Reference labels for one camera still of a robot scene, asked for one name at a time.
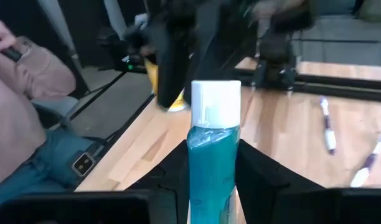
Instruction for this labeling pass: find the person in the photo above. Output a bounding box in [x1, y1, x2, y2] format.
[0, 18, 106, 218]

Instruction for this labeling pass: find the person's hand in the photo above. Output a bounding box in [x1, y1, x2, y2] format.
[0, 19, 17, 54]

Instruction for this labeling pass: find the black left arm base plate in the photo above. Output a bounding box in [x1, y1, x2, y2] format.
[252, 67, 299, 93]

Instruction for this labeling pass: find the teal toothpaste tube white cap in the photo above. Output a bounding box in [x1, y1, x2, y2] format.
[186, 80, 242, 224]

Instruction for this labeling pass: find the purple white toothbrush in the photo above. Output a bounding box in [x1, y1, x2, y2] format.
[319, 95, 338, 156]
[349, 130, 381, 189]

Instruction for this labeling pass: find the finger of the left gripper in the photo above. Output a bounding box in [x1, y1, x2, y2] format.
[156, 30, 194, 108]
[184, 18, 256, 103]

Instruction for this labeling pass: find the black handheld controller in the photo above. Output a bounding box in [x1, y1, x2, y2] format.
[0, 45, 24, 62]

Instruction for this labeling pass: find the yellow cup white inside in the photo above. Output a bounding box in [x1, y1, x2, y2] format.
[144, 58, 189, 113]

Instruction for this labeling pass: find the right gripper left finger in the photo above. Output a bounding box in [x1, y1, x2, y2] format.
[125, 139, 191, 224]

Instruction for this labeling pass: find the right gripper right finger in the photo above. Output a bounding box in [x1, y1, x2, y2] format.
[235, 139, 327, 224]

